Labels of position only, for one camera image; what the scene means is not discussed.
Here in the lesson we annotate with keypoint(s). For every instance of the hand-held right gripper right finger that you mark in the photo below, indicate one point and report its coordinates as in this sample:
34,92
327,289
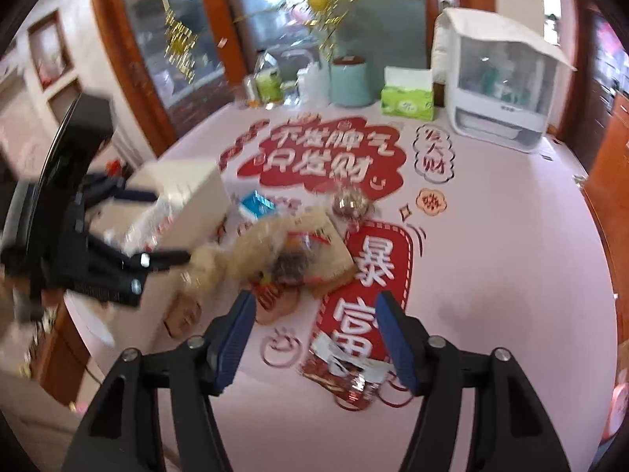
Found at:
398,349

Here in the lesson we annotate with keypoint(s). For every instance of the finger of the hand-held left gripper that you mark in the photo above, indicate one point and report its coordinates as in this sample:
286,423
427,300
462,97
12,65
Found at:
123,191
123,270

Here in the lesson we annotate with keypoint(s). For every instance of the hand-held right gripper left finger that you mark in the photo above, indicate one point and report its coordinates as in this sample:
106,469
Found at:
236,341

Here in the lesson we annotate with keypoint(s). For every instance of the clear snack packet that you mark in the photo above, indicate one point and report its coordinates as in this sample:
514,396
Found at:
142,228

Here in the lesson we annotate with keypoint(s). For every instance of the red white snack packet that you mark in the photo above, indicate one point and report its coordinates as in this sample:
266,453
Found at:
344,378

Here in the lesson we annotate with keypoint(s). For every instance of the white plastic tray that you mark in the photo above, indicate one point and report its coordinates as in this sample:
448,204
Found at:
191,182

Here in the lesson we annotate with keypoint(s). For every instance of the beige cracker packet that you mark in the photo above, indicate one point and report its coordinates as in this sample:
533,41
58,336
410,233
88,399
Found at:
334,250

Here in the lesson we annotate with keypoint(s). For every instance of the blue foil snack packet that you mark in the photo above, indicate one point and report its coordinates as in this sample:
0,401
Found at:
255,205

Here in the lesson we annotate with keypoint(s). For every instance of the orange white snack bar packet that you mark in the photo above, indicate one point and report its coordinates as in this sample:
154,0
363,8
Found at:
277,305

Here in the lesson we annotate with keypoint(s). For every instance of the small yellow cookie packet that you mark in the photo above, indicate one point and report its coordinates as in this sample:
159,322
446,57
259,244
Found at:
206,268

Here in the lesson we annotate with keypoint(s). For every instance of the large yellow cookie packet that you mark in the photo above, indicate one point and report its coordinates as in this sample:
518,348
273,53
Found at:
250,250

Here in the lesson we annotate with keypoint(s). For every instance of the red nut snack packet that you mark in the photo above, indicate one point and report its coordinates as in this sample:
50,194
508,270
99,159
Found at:
350,204

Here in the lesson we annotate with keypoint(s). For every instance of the green label bottle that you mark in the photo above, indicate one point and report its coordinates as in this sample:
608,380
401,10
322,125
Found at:
269,86

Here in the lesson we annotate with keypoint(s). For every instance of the translucent plastic bottle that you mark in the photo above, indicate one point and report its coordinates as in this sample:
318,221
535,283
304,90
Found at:
312,86

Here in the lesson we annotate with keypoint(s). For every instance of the pink plastic stool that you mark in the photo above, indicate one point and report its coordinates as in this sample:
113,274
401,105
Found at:
614,413

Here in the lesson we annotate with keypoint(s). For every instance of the green tissue box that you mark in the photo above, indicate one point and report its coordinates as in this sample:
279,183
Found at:
405,103

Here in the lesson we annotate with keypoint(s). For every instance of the teal canister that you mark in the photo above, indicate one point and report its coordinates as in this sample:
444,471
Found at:
351,83

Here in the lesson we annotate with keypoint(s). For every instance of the white countertop sterilizer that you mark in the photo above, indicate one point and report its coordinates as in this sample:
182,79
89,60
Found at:
496,88

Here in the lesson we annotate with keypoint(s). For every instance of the dark wooden door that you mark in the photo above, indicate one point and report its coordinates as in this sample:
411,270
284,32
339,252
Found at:
602,59

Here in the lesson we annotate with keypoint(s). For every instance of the wooden framed wall picture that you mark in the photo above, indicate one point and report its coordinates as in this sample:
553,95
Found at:
49,54

